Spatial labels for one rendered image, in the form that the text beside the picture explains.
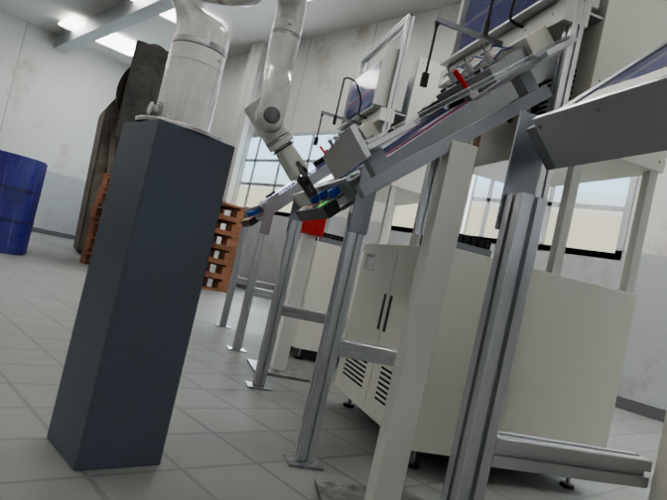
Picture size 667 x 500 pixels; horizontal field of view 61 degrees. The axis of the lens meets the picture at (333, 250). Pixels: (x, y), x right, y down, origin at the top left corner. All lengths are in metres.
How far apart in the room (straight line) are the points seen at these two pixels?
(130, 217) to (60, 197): 10.16
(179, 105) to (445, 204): 0.59
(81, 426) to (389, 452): 0.61
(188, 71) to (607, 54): 1.23
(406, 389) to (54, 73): 10.58
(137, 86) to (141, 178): 6.37
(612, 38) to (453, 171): 0.87
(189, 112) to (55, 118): 10.12
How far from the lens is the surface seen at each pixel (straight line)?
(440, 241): 1.23
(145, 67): 7.61
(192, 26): 1.32
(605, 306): 1.89
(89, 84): 11.60
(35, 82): 11.33
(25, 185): 5.74
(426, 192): 2.33
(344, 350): 1.46
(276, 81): 1.70
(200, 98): 1.28
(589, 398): 1.90
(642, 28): 2.05
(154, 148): 1.19
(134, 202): 1.20
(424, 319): 1.22
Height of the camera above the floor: 0.48
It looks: 2 degrees up
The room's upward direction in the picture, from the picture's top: 13 degrees clockwise
